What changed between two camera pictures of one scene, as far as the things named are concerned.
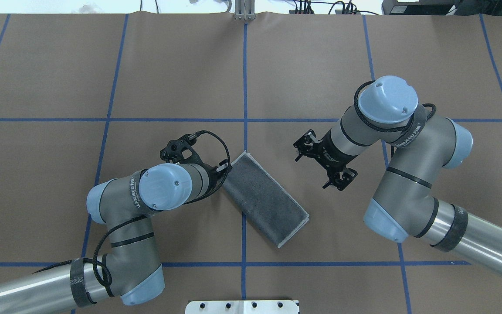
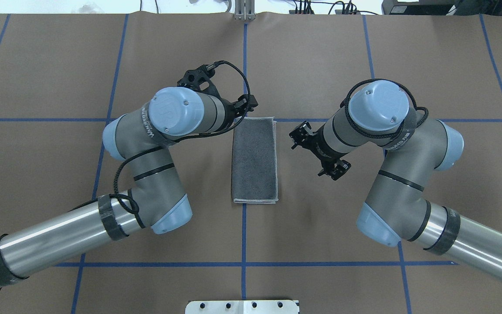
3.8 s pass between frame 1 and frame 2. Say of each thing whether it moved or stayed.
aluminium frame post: stayed
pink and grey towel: moved
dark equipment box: stayed
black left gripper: moved
